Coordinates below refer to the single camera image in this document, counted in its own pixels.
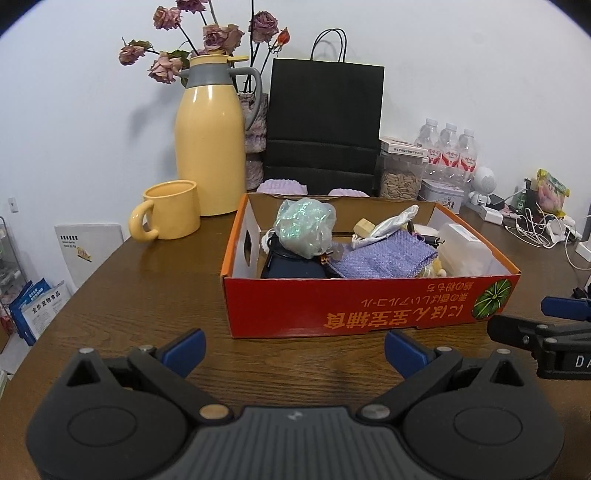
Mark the clear jar of seeds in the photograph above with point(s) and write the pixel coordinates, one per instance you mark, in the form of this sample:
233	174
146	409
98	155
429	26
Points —
399	182

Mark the blue pet food packet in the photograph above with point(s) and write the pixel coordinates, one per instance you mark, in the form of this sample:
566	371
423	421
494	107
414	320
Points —
27	290
44	314

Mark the dried rose bouquet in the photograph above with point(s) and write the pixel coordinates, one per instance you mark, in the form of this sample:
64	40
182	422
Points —
221	39

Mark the yellow thermos jug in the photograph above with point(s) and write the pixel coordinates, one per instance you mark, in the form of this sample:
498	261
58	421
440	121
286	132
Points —
207	147

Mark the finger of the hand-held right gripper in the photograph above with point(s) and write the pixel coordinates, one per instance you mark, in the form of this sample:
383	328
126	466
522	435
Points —
512	332
563	307

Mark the purple knitted vase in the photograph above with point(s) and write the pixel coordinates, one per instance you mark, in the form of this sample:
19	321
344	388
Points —
256	138

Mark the green printed box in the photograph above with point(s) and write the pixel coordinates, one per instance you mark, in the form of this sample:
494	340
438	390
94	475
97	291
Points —
521	201

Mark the purple woven pouch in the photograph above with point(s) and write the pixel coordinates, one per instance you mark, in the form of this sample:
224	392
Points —
383	256

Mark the purple towel headband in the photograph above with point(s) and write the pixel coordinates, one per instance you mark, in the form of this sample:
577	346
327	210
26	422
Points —
281	186
348	191

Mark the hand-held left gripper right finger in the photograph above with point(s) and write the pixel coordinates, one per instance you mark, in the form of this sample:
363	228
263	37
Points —
406	353

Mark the translucent plastic container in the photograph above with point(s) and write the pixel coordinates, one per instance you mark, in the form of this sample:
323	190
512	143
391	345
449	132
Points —
461	249

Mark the pale yellow fluffy item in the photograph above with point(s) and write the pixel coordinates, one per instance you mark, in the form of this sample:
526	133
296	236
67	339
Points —
434	268

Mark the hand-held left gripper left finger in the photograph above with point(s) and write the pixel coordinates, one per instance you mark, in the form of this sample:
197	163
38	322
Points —
184	353

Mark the yellow mug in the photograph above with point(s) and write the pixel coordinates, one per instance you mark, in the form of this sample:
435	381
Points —
175	212

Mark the dark blue case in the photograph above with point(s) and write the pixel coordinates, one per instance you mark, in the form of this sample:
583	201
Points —
291	267

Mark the colourful snack packet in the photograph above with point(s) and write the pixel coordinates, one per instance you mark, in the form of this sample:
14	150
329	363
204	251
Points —
551	189

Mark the iridescent plastic bag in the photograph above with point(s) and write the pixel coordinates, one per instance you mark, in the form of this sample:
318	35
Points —
302	226

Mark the red cardboard box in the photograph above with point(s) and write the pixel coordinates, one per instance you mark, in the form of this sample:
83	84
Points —
286	309

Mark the printed tin box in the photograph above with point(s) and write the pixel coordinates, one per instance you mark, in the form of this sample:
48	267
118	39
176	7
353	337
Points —
441	194

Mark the small wooden block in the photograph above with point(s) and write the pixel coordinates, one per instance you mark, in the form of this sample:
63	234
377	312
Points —
363	228

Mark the white robot toy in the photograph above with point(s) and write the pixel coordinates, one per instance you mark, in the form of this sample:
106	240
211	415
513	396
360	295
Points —
484	177

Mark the black paper bag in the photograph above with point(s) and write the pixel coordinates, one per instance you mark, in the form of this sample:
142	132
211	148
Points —
323	115

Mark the white power strip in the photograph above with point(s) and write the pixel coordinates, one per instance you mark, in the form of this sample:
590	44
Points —
582	250

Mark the white flat pack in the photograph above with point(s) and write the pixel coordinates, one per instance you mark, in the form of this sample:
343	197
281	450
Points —
404	147

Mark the black power adapter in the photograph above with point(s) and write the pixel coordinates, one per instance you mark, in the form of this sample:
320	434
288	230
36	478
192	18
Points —
496	201

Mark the white charger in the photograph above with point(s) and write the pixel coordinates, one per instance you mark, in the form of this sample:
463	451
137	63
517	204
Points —
491	215

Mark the white crumpled bag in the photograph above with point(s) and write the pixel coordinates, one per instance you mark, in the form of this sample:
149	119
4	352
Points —
392	224

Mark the white wall socket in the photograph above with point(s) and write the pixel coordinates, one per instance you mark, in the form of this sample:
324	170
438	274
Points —
13	204

